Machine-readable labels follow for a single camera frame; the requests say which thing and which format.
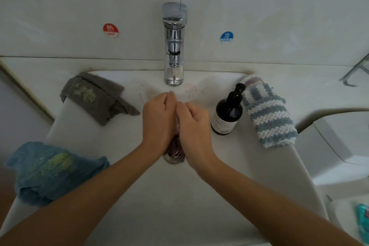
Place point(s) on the person's left hand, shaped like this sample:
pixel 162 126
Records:
pixel 158 125

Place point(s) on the person's right hand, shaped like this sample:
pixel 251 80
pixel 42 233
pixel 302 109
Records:
pixel 196 136

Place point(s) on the brown cloth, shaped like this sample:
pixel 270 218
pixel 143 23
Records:
pixel 176 145

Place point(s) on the white ceramic sink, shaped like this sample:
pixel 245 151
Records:
pixel 190 202

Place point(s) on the pink white striped cloth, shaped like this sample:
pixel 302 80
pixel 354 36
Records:
pixel 252 78

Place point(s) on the blue stained cloth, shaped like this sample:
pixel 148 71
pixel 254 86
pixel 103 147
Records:
pixel 49 171

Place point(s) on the person's left forearm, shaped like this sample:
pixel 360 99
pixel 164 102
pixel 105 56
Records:
pixel 75 205

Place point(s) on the person's right forearm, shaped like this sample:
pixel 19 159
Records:
pixel 282 208

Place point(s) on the metal sink drain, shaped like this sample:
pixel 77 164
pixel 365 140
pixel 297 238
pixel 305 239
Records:
pixel 173 159

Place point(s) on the black pump soap bottle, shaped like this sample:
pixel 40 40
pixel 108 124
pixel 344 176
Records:
pixel 226 117

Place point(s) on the chrome faucet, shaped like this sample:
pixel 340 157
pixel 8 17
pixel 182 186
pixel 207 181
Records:
pixel 174 44

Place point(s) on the blue round sticker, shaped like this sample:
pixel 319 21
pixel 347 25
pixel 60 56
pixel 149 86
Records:
pixel 226 37

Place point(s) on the red round sticker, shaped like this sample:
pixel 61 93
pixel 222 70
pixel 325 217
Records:
pixel 110 30

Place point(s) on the white toilet tank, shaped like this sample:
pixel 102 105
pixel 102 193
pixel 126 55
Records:
pixel 343 150

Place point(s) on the white toilet lid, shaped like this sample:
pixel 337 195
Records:
pixel 349 220

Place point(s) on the teal tube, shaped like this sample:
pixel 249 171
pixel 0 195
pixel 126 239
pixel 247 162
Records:
pixel 363 223

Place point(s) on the metal wall shelf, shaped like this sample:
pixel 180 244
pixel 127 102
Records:
pixel 356 73

